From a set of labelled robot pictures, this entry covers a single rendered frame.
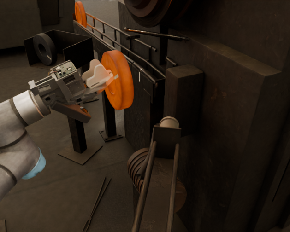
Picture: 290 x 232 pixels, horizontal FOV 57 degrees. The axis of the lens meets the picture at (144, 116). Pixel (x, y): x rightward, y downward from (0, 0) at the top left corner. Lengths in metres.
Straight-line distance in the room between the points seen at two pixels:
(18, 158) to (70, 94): 0.19
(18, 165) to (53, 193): 0.89
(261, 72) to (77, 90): 0.44
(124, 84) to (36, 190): 1.08
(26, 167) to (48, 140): 1.22
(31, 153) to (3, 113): 0.12
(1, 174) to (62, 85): 0.23
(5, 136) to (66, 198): 0.89
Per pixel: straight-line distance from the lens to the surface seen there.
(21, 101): 0.67
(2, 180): 0.67
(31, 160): 0.71
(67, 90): 0.65
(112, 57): 0.67
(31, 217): 1.51
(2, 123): 0.68
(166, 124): 0.77
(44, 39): 1.40
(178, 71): 0.83
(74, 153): 1.75
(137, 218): 0.54
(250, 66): 0.73
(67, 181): 1.60
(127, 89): 0.65
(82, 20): 1.97
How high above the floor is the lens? 1.14
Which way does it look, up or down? 34 degrees down
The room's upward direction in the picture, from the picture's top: straight up
